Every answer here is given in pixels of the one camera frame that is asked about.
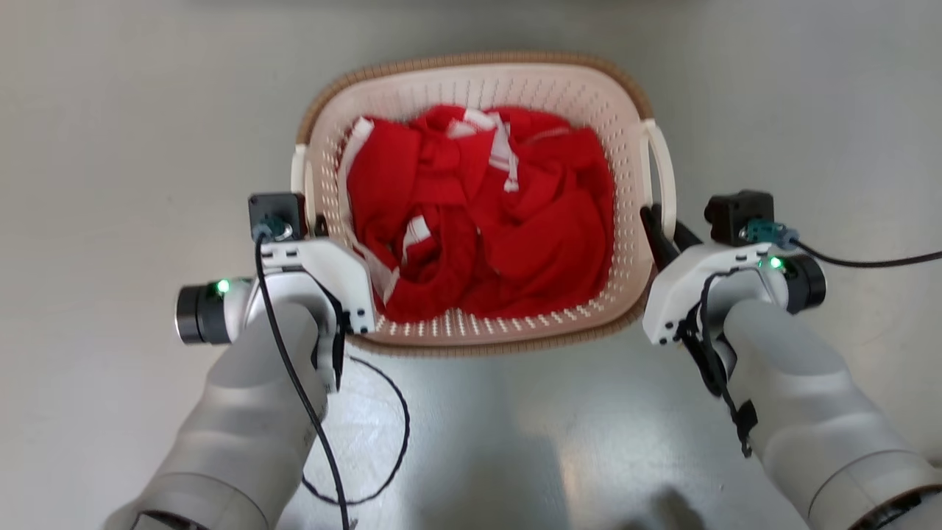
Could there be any black looping left arm cable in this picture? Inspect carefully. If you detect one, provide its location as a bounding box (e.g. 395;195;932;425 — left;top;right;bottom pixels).
300;294;411;507

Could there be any black right camera cable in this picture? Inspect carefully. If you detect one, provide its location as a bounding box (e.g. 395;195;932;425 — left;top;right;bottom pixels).
789;238;942;269

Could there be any black left camera cable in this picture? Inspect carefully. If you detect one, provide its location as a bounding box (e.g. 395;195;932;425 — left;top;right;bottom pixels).
252;225;353;530

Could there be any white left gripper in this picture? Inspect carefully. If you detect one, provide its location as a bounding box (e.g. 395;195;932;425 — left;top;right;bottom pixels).
258;213;378;336

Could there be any black camera cable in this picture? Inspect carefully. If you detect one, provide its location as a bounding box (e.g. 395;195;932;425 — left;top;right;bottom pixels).
252;225;353;530
789;238;942;269

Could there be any red garment with white trim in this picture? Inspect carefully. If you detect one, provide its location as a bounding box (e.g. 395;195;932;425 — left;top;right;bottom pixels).
339;105;617;325

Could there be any beige plastic laundry basket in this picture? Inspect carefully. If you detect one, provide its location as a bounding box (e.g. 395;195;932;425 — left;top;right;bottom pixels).
291;50;678;359

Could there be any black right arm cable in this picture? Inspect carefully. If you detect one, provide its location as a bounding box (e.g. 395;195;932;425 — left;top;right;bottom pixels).
676;268;759;459

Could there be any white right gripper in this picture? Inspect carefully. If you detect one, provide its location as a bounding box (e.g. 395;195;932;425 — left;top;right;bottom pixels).
640;204;787;347

